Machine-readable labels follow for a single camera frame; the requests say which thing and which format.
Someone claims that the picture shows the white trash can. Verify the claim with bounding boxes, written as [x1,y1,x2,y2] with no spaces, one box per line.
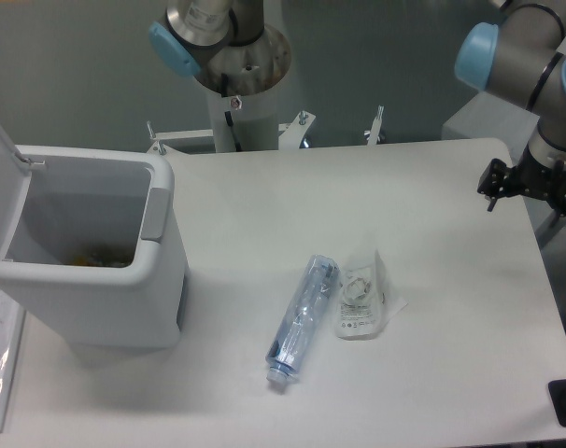
[0,125,188,348]

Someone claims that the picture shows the white metal base frame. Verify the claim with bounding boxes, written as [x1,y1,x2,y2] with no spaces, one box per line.
[145,105,387,155]

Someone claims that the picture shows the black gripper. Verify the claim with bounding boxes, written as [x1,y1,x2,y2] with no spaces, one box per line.
[477,159,566,217]

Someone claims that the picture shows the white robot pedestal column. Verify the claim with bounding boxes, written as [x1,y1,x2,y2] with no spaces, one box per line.
[188,23,293,153]

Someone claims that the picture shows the trash inside can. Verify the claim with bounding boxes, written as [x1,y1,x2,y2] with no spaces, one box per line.
[68,245,134,268]

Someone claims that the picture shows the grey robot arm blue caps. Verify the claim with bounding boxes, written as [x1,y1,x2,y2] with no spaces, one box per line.
[149,1,566,217]

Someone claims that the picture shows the clear plastic package bag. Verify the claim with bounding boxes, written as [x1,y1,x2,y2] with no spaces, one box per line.
[333,249,407,341]

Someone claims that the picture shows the clear blue plastic bottle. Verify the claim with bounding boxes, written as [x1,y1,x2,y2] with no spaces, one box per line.
[265,255,339,389]

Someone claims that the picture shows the black cable on pedestal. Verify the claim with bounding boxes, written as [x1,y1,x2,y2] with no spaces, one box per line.
[219,73,243,152]

